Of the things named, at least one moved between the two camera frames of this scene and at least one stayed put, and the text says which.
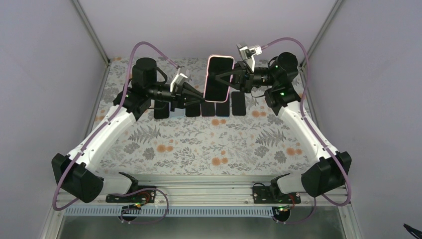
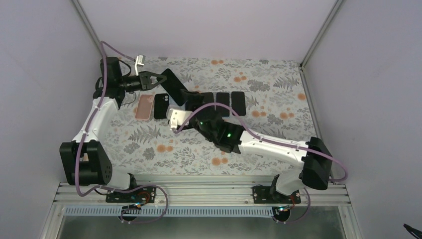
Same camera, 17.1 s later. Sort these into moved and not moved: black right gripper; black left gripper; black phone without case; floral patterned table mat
Moved: black right gripper; black left gripper
Not moved: black phone without case; floral patterned table mat
